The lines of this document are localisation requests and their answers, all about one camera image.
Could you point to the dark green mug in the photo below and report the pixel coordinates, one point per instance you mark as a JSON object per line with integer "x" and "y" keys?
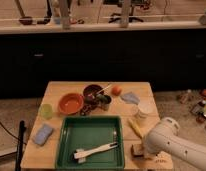
{"x": 104, "y": 101}

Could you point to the grey blue cloth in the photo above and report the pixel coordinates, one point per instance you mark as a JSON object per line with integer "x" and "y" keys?
{"x": 130, "y": 98}

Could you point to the dark grape cluster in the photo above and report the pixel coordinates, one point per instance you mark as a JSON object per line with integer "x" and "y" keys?
{"x": 87, "y": 108}

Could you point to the white plastic cup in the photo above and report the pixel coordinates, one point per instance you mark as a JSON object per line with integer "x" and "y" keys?
{"x": 142, "y": 113}

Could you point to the wooden chopstick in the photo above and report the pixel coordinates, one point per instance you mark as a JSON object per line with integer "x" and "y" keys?
{"x": 109, "y": 85}

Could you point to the white spatula brush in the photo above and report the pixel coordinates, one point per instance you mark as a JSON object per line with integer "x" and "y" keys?
{"x": 105, "y": 147}

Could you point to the whiteboard eraser with wooden top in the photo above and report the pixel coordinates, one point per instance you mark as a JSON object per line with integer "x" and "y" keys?
{"x": 137, "y": 150}

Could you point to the green translucent cup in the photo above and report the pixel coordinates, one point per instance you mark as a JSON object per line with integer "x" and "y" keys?
{"x": 46, "y": 111}

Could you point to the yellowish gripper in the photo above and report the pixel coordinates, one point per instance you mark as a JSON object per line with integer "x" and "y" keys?
{"x": 149, "y": 156}

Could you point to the dark maroon bowl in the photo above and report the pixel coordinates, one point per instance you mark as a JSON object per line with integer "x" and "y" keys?
{"x": 92, "y": 90}

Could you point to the orange red bowl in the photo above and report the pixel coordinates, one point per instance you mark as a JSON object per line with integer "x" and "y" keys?
{"x": 70, "y": 103}

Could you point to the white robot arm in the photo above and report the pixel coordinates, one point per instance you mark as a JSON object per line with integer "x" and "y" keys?
{"x": 163, "y": 137}

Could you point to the green plastic tray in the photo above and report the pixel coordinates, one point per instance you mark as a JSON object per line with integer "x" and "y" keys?
{"x": 87, "y": 133}

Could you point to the blue sponge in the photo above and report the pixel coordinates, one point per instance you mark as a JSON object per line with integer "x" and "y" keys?
{"x": 43, "y": 134}

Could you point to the black stand with cable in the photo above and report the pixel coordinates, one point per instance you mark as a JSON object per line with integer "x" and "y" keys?
{"x": 17, "y": 151}

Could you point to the orange fruit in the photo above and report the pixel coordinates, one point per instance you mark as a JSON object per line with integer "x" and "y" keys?
{"x": 116, "y": 90}

